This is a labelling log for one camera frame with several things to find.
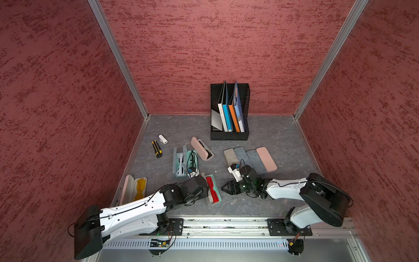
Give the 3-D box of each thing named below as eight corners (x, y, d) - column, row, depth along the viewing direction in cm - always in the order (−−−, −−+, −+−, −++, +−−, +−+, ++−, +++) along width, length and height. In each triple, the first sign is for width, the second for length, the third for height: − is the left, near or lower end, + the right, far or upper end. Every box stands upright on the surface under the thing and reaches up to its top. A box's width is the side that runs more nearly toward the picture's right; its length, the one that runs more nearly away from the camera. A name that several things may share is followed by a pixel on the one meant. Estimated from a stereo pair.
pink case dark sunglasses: (205, 162, 97) (204, 156, 92) (190, 145, 105) (189, 138, 100) (211, 158, 99) (211, 152, 94) (197, 141, 107) (196, 135, 102)
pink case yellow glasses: (127, 203, 83) (120, 199, 76) (129, 181, 90) (123, 176, 84) (146, 199, 84) (141, 194, 78) (147, 178, 92) (142, 171, 85)
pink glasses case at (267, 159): (268, 172, 94) (269, 170, 92) (256, 149, 104) (257, 147, 102) (276, 170, 95) (278, 168, 93) (263, 148, 105) (264, 145, 103)
